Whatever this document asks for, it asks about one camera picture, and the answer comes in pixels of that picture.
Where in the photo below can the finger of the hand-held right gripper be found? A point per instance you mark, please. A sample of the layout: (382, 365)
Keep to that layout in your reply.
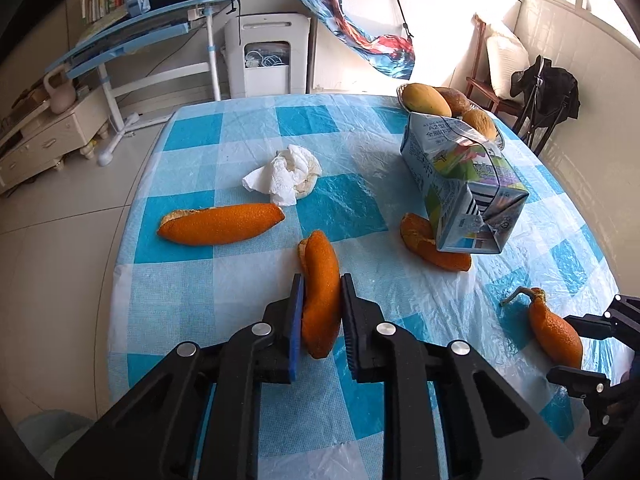
(610, 322)
(580, 382)

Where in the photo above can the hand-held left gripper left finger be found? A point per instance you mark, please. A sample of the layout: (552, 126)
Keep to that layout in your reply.
(297, 330)

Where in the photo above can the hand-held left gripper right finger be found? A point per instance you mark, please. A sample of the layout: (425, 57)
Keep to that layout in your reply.
(348, 325)

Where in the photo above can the curved orange peel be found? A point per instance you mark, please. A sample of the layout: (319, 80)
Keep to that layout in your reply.
(320, 305)

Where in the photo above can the orange peel with stem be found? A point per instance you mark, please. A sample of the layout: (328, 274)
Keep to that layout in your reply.
(555, 332)

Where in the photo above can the long orange peel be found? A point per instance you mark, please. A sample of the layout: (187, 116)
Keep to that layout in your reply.
(220, 225)

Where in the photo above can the pale blue milk carton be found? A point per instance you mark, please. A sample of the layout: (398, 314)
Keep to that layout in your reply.
(460, 185)

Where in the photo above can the pale blue bin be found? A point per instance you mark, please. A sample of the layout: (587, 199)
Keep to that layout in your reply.
(50, 437)

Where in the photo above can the blue checked tablecloth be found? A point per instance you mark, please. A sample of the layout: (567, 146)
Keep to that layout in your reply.
(210, 280)

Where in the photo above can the curled orange peel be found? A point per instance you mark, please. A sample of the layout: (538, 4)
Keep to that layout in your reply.
(417, 240)

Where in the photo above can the crumpled white tissue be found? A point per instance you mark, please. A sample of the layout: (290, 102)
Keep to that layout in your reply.
(285, 175)

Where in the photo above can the dark woven fruit basket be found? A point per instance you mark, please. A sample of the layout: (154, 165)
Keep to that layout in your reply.
(492, 135)

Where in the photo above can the speckled yellow mango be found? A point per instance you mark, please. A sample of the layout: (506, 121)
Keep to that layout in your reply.
(481, 122)

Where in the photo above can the black folding chair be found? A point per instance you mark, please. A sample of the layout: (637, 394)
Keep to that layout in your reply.
(550, 90)

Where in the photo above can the dark wooden chair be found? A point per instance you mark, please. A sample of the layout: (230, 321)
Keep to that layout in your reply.
(475, 90)

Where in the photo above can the white air purifier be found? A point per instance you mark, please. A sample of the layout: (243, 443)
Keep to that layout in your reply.
(265, 60)

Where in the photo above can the white pillow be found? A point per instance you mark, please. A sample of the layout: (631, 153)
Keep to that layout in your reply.
(505, 65)

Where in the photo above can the colourful printed hanging bag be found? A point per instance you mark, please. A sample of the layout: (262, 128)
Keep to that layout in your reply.
(350, 25)

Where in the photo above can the cream television cabinet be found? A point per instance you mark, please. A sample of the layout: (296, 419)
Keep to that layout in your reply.
(45, 140)

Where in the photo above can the white storage cabinet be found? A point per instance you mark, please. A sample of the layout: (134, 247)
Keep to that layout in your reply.
(450, 20)

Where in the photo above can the pink kettlebell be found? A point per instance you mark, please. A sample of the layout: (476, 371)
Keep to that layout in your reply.
(60, 95)

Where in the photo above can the blue white study desk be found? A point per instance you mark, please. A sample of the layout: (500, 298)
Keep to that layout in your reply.
(130, 30)

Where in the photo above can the light blue plastic box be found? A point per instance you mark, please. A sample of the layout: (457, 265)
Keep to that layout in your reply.
(137, 4)

